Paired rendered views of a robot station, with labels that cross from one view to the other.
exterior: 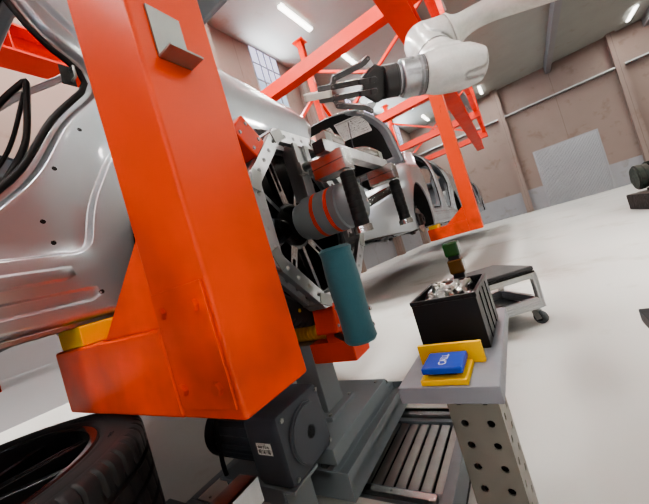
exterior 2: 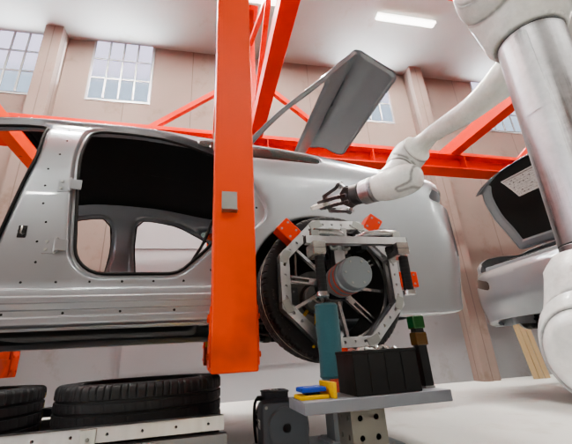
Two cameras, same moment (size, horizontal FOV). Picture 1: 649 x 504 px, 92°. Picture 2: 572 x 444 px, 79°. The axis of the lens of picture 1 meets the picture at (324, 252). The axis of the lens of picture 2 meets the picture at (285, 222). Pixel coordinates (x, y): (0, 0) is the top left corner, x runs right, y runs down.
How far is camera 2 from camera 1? 90 cm
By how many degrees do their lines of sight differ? 47
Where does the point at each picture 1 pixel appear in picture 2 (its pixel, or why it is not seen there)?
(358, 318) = (324, 358)
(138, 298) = not seen: hidden behind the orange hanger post
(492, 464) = not seen: outside the picture
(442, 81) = (381, 195)
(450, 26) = (404, 149)
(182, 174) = (215, 261)
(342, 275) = (319, 324)
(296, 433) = (273, 421)
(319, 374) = not seen: hidden behind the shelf
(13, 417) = (240, 394)
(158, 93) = (216, 228)
